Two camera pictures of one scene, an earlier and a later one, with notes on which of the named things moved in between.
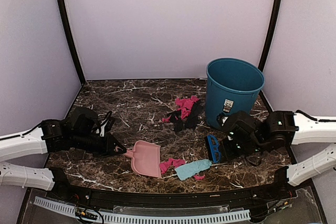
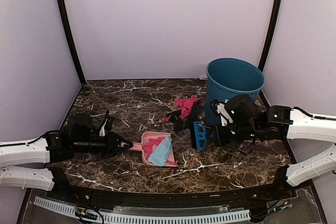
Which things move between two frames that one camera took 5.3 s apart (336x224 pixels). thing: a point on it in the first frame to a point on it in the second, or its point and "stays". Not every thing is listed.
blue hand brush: x=214 y=149 to x=201 y=135
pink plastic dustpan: x=146 y=158 to x=171 y=161
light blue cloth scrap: x=190 y=169 to x=161 y=153
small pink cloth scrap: x=165 y=166 to x=147 y=148
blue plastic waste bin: x=232 y=85 stays
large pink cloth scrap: x=185 y=105 stays
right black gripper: x=229 y=154 to x=219 y=140
